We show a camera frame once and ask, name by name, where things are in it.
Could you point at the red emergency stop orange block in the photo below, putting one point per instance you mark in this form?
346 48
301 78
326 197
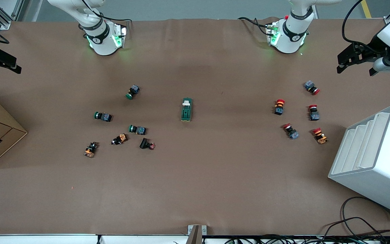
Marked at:
321 138

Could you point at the white slotted rack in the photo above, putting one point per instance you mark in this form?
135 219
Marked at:
377 169

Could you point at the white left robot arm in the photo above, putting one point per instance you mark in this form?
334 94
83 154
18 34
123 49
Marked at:
293 32

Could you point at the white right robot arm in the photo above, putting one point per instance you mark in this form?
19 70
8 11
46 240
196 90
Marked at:
102 40

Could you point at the black switch red tip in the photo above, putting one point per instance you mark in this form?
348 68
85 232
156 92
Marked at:
145 143

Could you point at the brown paper table cover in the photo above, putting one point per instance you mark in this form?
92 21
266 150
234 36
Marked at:
215 186

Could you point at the green push button switch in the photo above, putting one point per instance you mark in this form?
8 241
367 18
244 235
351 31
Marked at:
133 90
105 117
140 130

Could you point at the metal table edge bracket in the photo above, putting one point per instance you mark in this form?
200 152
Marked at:
195 234

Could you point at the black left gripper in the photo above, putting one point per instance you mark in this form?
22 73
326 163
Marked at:
373 46

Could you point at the red emergency stop blue block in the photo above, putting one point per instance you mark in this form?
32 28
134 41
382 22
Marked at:
310 85
293 134
314 116

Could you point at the black button orange block switch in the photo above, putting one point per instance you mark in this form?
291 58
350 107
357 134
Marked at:
121 138
90 150

